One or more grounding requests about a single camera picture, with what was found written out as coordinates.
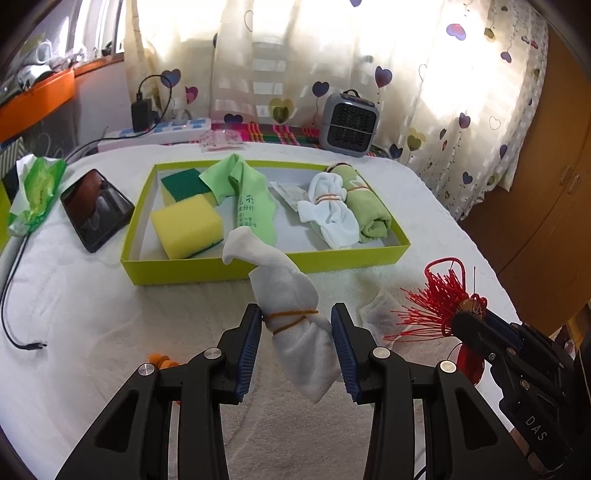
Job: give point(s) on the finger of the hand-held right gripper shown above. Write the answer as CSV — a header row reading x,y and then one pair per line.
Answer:
x,y
475,337
512,332

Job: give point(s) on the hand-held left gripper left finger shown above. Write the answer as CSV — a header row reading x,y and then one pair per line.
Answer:
x,y
249,355

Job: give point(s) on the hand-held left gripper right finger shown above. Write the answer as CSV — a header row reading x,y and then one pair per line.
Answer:
x,y
345,355

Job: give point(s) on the white sock bundle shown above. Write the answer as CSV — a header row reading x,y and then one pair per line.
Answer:
x,y
332,221
300,350

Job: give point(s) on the red knot tassel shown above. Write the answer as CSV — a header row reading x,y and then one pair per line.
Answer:
x,y
434,300

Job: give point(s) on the yellow-green cardboard box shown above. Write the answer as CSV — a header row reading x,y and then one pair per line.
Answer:
x,y
207,270

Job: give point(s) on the large yellow sponge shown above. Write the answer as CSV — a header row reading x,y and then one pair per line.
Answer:
x,y
184,226

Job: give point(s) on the green cloth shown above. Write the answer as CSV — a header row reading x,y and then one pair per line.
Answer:
x,y
251,207

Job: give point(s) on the small orange object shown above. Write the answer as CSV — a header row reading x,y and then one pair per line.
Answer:
x,y
161,360

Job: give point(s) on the rolled green towel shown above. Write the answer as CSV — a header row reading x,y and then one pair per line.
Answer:
x,y
369,217

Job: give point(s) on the wooden wardrobe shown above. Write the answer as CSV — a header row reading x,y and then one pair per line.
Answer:
x,y
554,184

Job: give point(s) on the small green-topped yellow sponge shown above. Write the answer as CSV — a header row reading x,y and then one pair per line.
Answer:
x,y
182,184

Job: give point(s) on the black smartphone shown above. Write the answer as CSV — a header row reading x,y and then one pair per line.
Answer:
x,y
99,217

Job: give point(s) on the clear plastic wrapper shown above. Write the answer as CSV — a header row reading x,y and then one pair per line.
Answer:
x,y
221,140

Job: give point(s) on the plaid cloth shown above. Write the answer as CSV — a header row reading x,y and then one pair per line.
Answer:
x,y
286,134

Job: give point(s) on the small grey heater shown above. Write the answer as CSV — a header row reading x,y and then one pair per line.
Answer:
x,y
351,122

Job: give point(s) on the white blue power strip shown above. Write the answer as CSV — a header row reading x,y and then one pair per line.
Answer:
x,y
184,124

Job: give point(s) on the green tissue pack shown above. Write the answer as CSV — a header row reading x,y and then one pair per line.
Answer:
x,y
39,184

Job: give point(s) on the heart print curtain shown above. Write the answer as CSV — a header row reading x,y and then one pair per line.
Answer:
x,y
300,46

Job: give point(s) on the pile of small white items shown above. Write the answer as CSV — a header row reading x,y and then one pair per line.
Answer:
x,y
41,53

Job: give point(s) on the window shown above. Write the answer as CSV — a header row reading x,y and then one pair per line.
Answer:
x,y
92,23

